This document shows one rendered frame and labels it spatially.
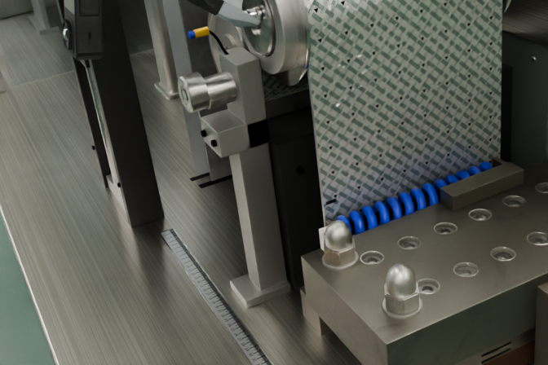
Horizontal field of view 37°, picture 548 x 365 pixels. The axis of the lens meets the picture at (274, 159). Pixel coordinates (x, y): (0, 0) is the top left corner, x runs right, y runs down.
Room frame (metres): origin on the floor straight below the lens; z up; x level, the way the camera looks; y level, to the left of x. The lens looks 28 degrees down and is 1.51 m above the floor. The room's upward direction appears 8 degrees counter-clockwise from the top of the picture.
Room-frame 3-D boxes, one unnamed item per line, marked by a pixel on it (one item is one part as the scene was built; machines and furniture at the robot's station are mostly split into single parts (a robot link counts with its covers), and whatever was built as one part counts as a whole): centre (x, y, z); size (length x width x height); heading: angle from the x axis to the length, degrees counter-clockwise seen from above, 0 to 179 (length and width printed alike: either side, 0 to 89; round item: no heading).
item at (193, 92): (0.79, 0.07, 1.18); 0.04 x 0.02 x 0.04; 22
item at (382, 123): (0.78, -0.15, 1.11); 0.23 x 0.01 x 0.18; 112
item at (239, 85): (0.81, 0.04, 1.05); 0.06 x 0.05 x 0.31; 112
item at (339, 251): (0.67, -0.05, 1.05); 0.04 x 0.04 x 0.04
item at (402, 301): (0.58, -0.10, 1.05); 0.04 x 0.04 x 0.04
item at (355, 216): (0.76, -0.15, 1.03); 0.21 x 0.04 x 0.03; 112
